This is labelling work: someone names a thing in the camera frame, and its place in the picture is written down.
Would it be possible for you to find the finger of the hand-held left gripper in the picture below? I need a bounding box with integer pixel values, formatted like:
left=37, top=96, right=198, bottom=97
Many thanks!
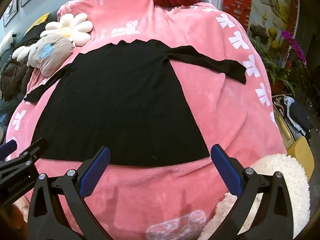
left=0, top=140, right=18, bottom=157
left=0, top=138, right=48, bottom=174

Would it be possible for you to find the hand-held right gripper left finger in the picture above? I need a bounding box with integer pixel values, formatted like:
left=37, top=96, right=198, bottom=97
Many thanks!
left=27, top=147, right=111, bottom=240

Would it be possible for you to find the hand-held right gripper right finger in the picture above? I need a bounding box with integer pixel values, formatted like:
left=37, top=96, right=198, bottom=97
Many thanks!
left=211, top=144, right=310, bottom=240

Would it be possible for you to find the black long-sleeve sweater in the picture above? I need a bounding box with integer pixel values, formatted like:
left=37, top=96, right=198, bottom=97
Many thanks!
left=24, top=39, right=247, bottom=167

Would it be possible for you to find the yellow basket with clothes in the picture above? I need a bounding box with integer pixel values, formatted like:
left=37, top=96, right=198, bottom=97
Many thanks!
left=272, top=94, right=315, bottom=180

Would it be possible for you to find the pile of clothes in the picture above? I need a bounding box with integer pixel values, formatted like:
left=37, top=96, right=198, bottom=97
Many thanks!
left=275, top=96, right=313, bottom=140

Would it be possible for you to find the white fluffy cushion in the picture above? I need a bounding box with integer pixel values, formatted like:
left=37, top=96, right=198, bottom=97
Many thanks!
left=197, top=153, right=310, bottom=240

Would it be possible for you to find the pink bow-print blanket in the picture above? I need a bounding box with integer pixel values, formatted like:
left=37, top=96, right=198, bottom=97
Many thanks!
left=5, top=0, right=288, bottom=240

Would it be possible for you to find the dark brown puffer jacket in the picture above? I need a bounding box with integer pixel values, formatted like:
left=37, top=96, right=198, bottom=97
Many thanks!
left=0, top=57, right=34, bottom=102

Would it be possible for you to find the grey plush pillow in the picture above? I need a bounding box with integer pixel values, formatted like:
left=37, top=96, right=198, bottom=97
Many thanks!
left=12, top=35, right=75, bottom=77

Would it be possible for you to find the green potted plant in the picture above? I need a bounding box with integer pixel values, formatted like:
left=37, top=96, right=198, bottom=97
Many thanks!
left=250, top=22, right=296, bottom=96

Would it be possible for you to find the daisy flower pillow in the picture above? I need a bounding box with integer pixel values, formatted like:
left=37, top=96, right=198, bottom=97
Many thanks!
left=40, top=13, right=93, bottom=47

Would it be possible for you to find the yellow cushion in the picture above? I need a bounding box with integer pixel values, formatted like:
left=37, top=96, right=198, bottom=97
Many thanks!
left=32, top=12, right=50, bottom=27

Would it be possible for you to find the purple orchid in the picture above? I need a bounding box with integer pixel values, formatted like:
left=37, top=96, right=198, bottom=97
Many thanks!
left=281, top=30, right=307, bottom=67

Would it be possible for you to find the wall poster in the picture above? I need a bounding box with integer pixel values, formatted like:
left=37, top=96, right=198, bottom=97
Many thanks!
left=247, top=0, right=300, bottom=50

